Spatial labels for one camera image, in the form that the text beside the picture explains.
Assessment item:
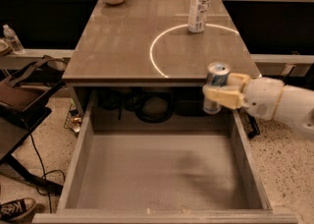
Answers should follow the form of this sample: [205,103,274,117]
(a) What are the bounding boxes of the open grey top drawer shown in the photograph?
[33,94,297,224]

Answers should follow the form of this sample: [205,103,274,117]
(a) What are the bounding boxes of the clear plastic water bottle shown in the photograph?
[187,0,210,33]

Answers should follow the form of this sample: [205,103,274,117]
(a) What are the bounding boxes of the black floor cable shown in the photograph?
[24,126,67,214]

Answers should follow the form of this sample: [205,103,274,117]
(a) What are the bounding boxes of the black sneaker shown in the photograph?
[0,197,36,223]

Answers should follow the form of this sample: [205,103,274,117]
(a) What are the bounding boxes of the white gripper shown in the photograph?
[202,73,285,120]

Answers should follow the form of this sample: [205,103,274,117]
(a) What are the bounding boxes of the small water bottle on shelf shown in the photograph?
[3,25,25,54]

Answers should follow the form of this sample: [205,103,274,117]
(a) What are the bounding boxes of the brown bag with straps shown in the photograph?
[0,55,67,127]

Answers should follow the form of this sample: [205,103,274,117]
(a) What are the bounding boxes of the black side table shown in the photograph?
[0,107,63,196]

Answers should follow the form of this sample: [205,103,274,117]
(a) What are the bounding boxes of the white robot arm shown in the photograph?
[203,73,314,140]

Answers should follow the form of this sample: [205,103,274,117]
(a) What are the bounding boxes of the wire basket on floor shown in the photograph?
[64,103,82,135]

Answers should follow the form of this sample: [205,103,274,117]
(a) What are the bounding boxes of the coiled black cables under cabinet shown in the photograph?
[97,87,176,124]

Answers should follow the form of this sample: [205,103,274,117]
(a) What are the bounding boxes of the redbull can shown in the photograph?
[202,62,231,115]

